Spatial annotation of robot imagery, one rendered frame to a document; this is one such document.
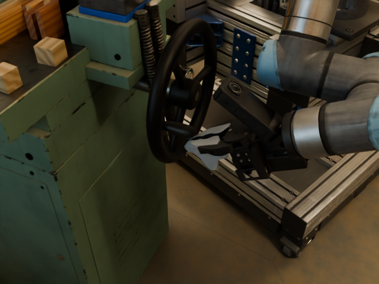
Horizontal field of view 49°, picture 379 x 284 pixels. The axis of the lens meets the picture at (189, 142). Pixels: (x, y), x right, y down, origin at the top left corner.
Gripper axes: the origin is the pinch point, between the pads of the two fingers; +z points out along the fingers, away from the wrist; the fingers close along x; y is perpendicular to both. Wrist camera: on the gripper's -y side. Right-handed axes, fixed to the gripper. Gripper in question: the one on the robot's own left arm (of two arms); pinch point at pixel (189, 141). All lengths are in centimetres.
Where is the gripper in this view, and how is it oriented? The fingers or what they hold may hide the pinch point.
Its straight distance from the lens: 73.6
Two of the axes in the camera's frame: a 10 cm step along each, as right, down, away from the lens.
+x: 4.3, -5.8, 6.9
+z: -7.8, 1.4, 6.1
